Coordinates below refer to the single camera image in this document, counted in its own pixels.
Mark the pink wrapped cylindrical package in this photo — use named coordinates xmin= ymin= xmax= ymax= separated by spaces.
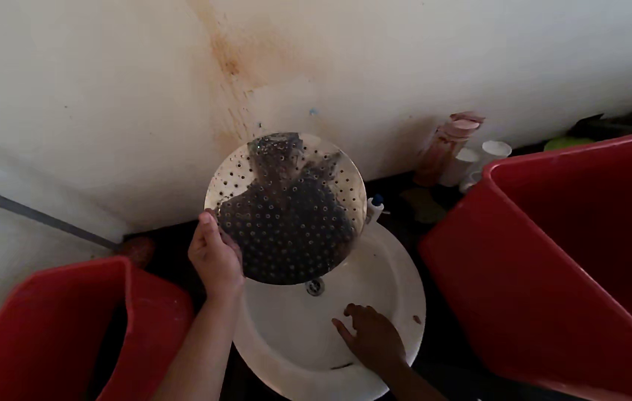
xmin=413 ymin=111 xmax=485 ymax=187

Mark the small white container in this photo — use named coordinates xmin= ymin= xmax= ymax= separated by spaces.
xmin=459 ymin=170 xmax=483 ymax=195

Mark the white bottle with blue cap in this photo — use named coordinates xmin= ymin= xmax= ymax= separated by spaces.
xmin=366 ymin=194 xmax=385 ymax=226

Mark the long grey pipe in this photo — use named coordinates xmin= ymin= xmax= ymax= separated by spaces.
xmin=0 ymin=177 xmax=122 ymax=251

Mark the round perforated metal plate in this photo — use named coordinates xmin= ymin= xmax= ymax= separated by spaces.
xmin=204 ymin=132 xmax=368 ymax=286

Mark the person's right hand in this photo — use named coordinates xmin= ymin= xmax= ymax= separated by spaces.
xmin=332 ymin=303 xmax=407 ymax=375

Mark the reddish brown round object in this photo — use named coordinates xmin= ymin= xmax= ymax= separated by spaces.
xmin=120 ymin=236 xmax=155 ymax=268

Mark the white cup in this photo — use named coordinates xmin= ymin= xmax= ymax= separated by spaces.
xmin=439 ymin=147 xmax=480 ymax=188
xmin=479 ymin=140 xmax=513 ymax=171

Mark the person's left hand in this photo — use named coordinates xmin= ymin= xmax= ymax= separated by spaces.
xmin=188 ymin=209 xmax=245 ymax=302

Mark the red plastic bin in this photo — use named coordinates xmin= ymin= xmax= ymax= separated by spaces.
xmin=0 ymin=255 xmax=195 ymax=401
xmin=418 ymin=128 xmax=632 ymax=401

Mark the flat brownish object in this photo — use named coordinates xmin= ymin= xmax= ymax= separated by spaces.
xmin=401 ymin=188 xmax=447 ymax=225

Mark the person's right forearm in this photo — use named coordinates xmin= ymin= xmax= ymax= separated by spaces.
xmin=378 ymin=361 xmax=449 ymax=401

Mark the person's left forearm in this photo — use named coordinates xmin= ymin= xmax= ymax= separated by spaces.
xmin=150 ymin=295 xmax=244 ymax=401

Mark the white round sink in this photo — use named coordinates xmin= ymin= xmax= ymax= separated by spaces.
xmin=232 ymin=221 xmax=427 ymax=401

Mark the green object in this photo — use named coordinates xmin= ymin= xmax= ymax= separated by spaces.
xmin=544 ymin=137 xmax=595 ymax=152

